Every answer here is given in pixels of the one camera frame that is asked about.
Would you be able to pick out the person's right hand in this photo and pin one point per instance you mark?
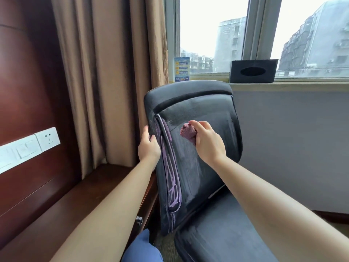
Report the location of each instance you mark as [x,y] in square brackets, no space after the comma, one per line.
[210,144]

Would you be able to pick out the person's left hand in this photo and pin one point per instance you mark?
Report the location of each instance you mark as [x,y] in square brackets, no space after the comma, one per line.
[148,151]

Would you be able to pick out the pink cleaning cloth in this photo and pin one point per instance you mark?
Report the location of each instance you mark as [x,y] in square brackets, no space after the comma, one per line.
[188,132]

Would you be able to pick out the black leather chair backrest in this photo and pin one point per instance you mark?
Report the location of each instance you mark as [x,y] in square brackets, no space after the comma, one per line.
[191,106]

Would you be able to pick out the person's left forearm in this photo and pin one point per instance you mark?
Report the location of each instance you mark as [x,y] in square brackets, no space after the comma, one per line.
[109,215]

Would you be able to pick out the person's right forearm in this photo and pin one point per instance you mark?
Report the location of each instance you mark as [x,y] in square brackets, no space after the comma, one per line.
[286,210]

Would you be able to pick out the silver drawer knob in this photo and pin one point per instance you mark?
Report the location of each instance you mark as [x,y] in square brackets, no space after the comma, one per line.
[139,220]

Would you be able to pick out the black tissue box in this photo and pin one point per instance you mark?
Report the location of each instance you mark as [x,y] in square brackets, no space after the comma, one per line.
[237,76]

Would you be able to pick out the blue yellow notice card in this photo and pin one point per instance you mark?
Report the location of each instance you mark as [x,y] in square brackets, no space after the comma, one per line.
[182,69]

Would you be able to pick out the beige curtain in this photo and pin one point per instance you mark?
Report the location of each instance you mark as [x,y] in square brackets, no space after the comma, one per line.
[109,79]

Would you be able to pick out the grey building roof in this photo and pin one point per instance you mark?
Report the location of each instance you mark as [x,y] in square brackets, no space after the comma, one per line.
[199,62]

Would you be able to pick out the blue trousers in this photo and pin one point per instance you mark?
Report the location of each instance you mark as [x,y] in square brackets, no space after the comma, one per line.
[141,248]

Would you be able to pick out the brown wooden nightstand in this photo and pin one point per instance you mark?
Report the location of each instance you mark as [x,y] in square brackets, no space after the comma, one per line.
[68,210]

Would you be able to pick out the grey building with antenna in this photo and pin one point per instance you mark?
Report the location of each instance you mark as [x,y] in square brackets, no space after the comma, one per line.
[229,46]

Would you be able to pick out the beige window sill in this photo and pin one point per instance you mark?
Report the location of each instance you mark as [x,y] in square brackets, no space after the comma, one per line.
[313,86]

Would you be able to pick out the dark wooden baseboard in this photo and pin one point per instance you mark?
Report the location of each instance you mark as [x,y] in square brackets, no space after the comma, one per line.
[332,216]

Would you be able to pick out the tall grey apartment building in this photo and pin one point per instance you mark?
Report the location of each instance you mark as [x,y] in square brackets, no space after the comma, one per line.
[319,43]

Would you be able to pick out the white small wall switch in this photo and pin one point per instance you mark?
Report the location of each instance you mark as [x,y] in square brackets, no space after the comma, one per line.
[27,148]

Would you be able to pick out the grey window frame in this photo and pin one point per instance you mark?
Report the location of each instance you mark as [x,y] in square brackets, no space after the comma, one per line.
[259,24]

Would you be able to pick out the dark wooden wall panel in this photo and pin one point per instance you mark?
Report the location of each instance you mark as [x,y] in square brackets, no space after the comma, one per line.
[27,79]

